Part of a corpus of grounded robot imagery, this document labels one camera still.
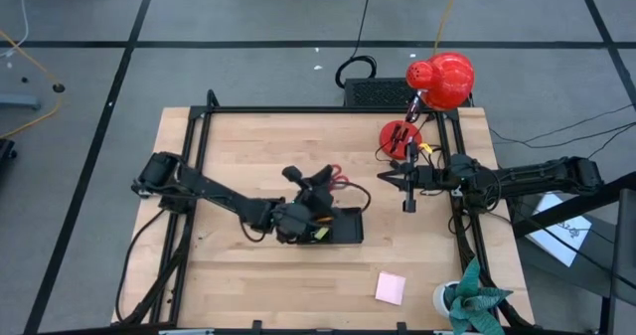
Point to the red desk lamp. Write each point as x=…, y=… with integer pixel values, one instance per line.
x=442, y=79

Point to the black table frame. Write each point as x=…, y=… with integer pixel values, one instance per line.
x=323, y=110

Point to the green plant in white pot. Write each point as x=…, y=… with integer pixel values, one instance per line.
x=472, y=300

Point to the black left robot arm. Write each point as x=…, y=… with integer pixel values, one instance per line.
x=208, y=191

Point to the orange pencil with eraser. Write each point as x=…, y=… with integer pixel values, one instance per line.
x=325, y=219

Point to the pink sticky note pad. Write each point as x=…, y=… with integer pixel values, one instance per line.
x=390, y=287

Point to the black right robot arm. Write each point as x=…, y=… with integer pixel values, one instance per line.
x=536, y=178

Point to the black mesh desk organizer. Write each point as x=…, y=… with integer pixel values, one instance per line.
x=348, y=230

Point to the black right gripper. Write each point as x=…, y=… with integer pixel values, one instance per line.
x=410, y=176

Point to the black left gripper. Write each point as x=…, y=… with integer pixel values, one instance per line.
x=303, y=216

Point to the white printed sheet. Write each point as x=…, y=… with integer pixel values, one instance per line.
x=561, y=230

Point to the yellow sticky note pad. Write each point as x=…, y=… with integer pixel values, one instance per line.
x=322, y=233

